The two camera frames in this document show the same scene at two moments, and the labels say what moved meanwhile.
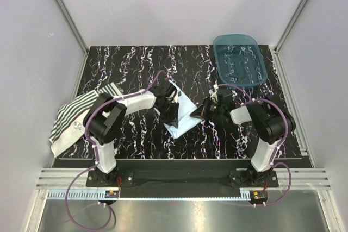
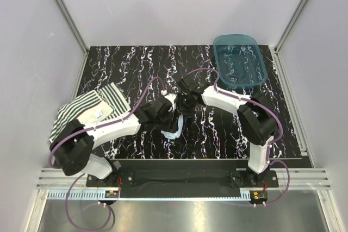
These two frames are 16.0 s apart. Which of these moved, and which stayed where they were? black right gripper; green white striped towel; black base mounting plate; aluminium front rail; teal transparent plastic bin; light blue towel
Moved: light blue towel; black right gripper
Stayed: green white striped towel; black base mounting plate; teal transparent plastic bin; aluminium front rail
